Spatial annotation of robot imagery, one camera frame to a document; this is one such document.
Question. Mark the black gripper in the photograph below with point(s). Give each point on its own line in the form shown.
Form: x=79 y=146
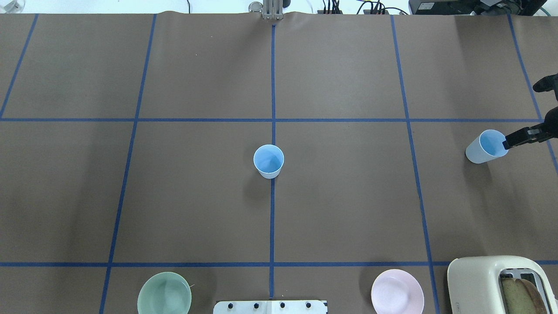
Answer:
x=528 y=134

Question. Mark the light blue cup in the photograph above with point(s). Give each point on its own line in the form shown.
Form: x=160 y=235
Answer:
x=268 y=160
x=489 y=145

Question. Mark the bread slice in toaster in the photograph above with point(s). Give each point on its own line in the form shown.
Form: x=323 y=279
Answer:
x=522 y=297

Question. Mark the cream toaster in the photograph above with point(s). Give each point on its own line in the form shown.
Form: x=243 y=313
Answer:
x=474 y=283

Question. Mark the black device on shelf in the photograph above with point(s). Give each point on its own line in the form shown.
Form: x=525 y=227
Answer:
x=476 y=7

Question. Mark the pink bowl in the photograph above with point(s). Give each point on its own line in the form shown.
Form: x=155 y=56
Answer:
x=397 y=292

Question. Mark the green bowl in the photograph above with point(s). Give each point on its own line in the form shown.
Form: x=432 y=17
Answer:
x=165 y=293

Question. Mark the metal camera mount clamp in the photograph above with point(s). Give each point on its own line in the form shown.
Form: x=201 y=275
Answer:
x=269 y=9

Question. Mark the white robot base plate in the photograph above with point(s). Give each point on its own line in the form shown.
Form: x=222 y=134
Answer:
x=271 y=307

